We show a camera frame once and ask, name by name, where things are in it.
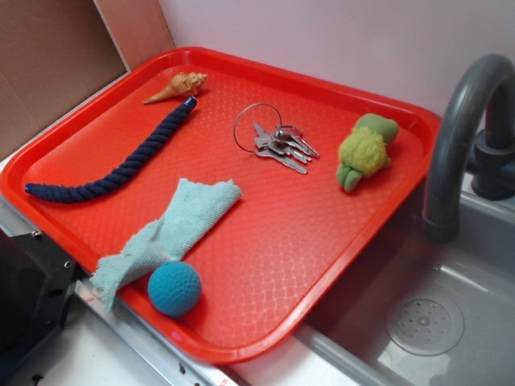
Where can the tan conch seashell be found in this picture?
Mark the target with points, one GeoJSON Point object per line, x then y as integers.
{"type": "Point", "coordinates": [180, 85]}

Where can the brown cardboard panel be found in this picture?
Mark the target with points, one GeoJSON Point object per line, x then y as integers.
{"type": "Point", "coordinates": [57, 54]}

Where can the sink drain strainer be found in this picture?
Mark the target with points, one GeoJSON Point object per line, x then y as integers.
{"type": "Point", "coordinates": [424, 326]}

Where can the blue textured ball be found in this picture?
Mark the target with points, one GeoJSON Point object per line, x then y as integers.
{"type": "Point", "coordinates": [174, 288]}

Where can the red plastic tray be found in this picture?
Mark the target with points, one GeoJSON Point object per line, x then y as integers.
{"type": "Point", "coordinates": [289, 237]}

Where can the bunch of silver keys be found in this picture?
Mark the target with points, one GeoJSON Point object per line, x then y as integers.
{"type": "Point", "coordinates": [285, 144]}

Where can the light blue cloth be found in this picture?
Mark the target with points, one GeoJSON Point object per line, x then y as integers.
{"type": "Point", "coordinates": [193, 211]}

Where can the grey sink basin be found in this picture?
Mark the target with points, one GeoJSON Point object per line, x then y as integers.
{"type": "Point", "coordinates": [475, 271]}

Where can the grey curved faucet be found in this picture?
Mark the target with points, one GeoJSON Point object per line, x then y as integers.
{"type": "Point", "coordinates": [476, 136]}

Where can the green plush animal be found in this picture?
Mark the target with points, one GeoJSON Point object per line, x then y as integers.
{"type": "Point", "coordinates": [364, 151]}

